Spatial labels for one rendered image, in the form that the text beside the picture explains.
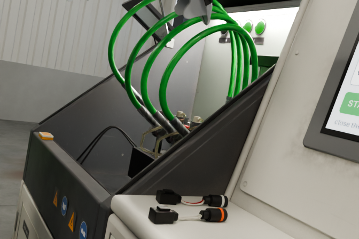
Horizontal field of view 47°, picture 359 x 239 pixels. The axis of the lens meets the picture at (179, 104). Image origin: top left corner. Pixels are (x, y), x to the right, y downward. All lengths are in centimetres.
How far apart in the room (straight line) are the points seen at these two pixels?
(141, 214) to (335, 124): 32
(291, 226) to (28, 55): 719
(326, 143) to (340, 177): 6
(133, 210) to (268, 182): 24
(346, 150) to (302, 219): 12
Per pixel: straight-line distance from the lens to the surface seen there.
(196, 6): 79
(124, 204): 64
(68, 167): 93
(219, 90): 137
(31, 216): 120
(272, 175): 71
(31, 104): 774
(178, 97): 146
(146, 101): 87
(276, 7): 120
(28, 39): 764
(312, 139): 68
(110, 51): 100
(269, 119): 76
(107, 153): 138
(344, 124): 65
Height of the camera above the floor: 117
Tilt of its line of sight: 3 degrees down
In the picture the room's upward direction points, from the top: 11 degrees clockwise
